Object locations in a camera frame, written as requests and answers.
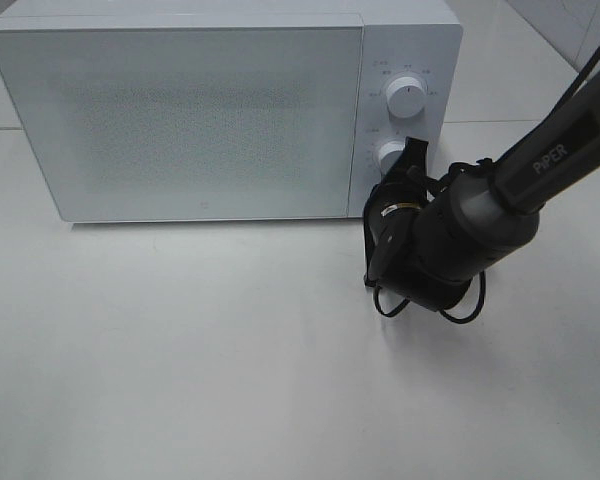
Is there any white microwave door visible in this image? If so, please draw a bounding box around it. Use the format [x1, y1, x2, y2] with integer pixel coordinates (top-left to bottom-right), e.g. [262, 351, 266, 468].
[0, 28, 362, 223]

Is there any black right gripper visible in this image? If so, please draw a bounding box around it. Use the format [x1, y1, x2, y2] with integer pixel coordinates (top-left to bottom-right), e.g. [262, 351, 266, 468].
[363, 136, 468, 311]

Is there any white timer knob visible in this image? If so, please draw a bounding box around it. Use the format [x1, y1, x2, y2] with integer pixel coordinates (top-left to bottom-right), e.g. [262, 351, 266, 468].
[376, 141, 405, 174]

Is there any white microwave oven body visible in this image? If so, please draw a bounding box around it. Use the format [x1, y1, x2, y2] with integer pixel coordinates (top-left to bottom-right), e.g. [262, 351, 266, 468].
[0, 1, 463, 219]

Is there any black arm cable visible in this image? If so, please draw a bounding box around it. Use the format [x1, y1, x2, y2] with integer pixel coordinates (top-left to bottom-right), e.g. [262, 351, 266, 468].
[362, 0, 600, 324]

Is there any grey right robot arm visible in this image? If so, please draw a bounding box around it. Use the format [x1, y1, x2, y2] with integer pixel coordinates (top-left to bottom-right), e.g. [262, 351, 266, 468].
[363, 70, 600, 316]

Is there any white upper power knob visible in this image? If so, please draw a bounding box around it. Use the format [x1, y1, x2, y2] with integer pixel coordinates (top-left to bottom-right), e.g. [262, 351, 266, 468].
[385, 74, 427, 119]

